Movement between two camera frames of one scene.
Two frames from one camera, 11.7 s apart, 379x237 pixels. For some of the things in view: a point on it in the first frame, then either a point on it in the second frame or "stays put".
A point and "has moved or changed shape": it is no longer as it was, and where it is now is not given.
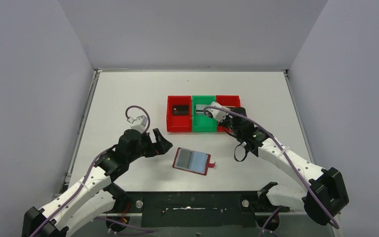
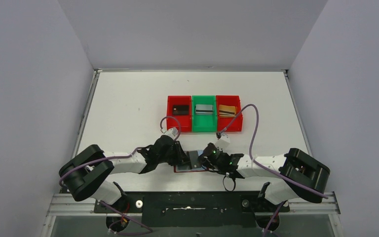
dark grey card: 184,159 has moved or changed shape
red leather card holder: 192,161 stays put
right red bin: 227,100 stays put
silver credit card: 199,108 stays put
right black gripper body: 228,124 → 209,164
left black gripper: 152,143 → 180,156
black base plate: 167,209 stays put
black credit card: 180,109 stays put
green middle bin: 203,123 stays put
